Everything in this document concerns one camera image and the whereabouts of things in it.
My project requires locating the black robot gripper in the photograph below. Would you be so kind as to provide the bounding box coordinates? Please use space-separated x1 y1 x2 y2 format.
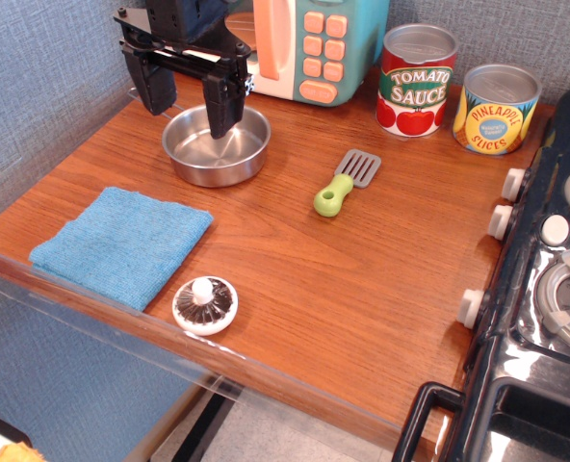
114 1 250 140

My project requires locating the white toy mushroom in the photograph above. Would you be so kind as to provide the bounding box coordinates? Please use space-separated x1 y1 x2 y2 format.
171 276 239 337

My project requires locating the blue folded cloth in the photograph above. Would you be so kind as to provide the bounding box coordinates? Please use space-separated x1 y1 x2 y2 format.
29 187 213 312

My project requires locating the silver metal pan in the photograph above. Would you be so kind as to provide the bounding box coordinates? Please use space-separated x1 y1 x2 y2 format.
162 106 272 188

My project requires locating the teal toy microwave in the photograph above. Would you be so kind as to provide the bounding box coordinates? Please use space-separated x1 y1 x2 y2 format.
226 0 390 107

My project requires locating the tomato sauce can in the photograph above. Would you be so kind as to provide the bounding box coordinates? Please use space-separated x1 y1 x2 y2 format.
376 23 459 138

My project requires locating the pineapple slices can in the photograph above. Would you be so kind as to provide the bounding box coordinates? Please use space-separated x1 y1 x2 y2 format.
453 64 542 156

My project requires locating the clear acrylic edge guard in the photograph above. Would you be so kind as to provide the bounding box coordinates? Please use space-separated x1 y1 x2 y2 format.
0 255 398 461

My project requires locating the white stove knob middle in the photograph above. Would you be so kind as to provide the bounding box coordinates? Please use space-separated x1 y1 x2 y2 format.
487 205 513 241

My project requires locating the white stove knob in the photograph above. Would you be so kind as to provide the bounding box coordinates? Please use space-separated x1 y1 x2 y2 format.
501 168 527 202
487 205 513 241
456 289 485 329

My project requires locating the white stove knob upper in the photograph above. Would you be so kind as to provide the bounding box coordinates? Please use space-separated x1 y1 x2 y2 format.
501 168 527 202

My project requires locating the white stove knob lower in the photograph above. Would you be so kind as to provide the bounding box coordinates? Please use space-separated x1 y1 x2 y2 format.
456 289 485 329

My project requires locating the yellow object bottom left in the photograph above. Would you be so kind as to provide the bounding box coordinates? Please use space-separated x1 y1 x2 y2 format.
0 443 45 462

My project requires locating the black toy stove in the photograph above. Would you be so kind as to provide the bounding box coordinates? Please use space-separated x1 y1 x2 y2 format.
391 82 570 462

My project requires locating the green handled grey spatula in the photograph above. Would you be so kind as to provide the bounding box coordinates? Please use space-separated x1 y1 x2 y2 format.
313 149 381 218

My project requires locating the black oven door handle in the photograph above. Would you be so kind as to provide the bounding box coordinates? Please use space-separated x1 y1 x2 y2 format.
392 381 465 462

